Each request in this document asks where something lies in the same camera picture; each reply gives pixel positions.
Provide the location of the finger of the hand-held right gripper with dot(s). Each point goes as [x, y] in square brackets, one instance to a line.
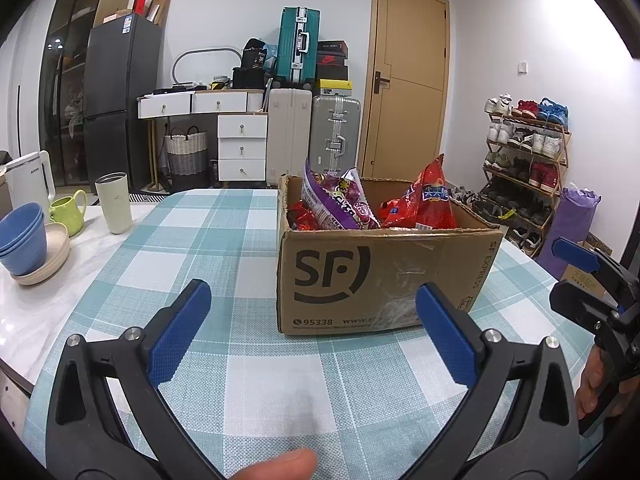
[575, 252]
[575, 300]

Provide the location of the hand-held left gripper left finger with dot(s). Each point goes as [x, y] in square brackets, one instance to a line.
[180, 330]

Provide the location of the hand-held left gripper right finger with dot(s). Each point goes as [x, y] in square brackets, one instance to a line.
[445, 330]

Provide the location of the brown cardboard box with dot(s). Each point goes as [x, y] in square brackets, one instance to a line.
[340, 270]

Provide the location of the large red snack packet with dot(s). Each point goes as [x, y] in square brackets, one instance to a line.
[430, 200]

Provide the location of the purple candy packet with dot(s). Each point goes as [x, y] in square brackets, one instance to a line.
[335, 200]

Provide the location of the person's right hand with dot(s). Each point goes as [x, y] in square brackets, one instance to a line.
[590, 390]

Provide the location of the person's left hand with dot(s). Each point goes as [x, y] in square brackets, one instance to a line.
[280, 466]

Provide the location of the small cardboard box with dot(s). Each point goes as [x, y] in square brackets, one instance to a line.
[580, 275]

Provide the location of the white tumbler with dark lid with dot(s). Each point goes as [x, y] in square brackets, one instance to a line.
[115, 210]

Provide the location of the striped floor mat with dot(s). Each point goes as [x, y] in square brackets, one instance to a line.
[150, 194]

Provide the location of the beige shallow bowl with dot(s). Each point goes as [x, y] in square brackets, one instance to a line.
[57, 250]

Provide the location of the shoe rack with shoes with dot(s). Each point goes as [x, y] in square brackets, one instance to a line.
[525, 107]

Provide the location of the green mug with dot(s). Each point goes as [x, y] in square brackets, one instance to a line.
[67, 215]

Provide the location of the blue bowl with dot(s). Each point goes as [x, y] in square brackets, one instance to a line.
[25, 267]

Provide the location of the blue stacked bowls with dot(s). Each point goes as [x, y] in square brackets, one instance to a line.
[22, 235]

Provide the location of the white drawer unit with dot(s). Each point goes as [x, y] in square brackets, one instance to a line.
[242, 150]

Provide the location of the white electric kettle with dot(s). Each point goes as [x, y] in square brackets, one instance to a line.
[27, 180]

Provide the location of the wooden door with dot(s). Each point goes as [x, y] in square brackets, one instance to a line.
[405, 110]

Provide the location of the white suitcase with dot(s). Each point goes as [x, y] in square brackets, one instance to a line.
[290, 135]

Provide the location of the white desk with drawers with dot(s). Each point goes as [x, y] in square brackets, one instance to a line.
[165, 105]

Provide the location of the silver suitcase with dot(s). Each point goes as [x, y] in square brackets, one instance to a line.
[332, 125]

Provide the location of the dark grey refrigerator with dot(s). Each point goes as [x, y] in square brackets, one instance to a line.
[120, 100]

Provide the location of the yellow black shoe box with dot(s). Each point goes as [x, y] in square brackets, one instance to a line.
[333, 87]

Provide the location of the black bag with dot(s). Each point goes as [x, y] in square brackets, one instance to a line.
[254, 55]

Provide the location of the light blue plastic bag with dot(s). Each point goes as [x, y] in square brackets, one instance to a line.
[271, 55]

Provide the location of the red black shoe box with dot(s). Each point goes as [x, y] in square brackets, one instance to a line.
[332, 59]

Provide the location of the dark glass cabinet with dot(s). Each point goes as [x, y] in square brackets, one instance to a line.
[65, 60]

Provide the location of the teal suitcase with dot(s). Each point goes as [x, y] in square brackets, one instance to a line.
[287, 45]

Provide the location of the flat cardboard box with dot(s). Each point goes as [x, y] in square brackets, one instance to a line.
[117, 15]

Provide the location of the brown open carton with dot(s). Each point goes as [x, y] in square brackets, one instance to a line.
[161, 7]

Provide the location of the grey arched frame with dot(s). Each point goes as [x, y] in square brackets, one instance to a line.
[207, 49]

